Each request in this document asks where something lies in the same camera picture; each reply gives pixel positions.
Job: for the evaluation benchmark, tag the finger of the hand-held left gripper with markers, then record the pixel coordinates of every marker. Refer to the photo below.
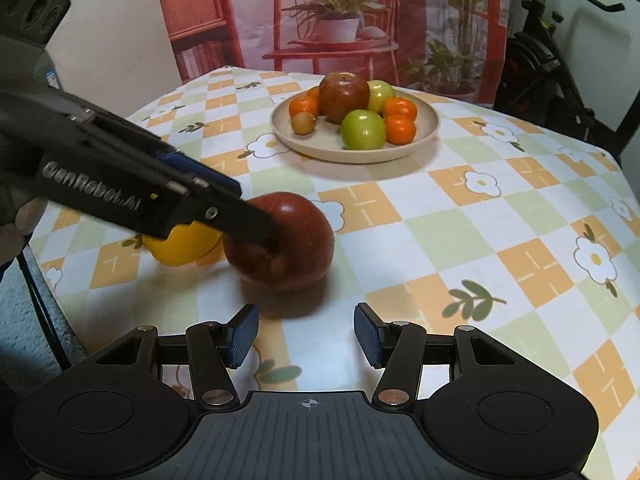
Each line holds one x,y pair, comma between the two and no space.
240,220
215,182

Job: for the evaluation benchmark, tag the printed red backdrop cloth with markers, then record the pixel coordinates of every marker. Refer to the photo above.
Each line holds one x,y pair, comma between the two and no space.
250,20

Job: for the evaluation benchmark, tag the small tan round fruit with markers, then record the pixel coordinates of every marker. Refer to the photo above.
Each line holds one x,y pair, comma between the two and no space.
303,124

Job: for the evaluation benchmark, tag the yellow citrus fruit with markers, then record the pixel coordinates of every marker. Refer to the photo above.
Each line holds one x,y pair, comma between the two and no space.
180,247

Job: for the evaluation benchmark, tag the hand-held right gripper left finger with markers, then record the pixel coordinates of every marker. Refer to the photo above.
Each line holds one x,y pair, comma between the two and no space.
242,335

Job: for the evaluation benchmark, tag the yellowish green apple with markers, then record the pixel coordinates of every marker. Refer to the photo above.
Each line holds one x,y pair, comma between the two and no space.
382,95

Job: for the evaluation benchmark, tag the dark red apple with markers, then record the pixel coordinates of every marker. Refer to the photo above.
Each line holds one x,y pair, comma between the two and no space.
295,255
344,97

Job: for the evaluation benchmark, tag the black exercise bike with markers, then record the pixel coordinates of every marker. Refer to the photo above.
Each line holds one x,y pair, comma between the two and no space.
535,70

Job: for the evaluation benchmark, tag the beige round plate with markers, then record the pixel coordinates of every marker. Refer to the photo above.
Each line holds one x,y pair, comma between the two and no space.
320,147

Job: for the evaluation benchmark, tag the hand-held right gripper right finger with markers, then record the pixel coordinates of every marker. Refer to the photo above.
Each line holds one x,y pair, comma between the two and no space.
367,335

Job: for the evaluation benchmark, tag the checked flower tablecloth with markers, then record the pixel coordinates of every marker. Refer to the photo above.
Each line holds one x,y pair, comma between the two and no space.
450,240

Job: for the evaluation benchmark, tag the person's left hand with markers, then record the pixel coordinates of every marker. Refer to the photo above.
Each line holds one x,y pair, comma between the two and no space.
15,230

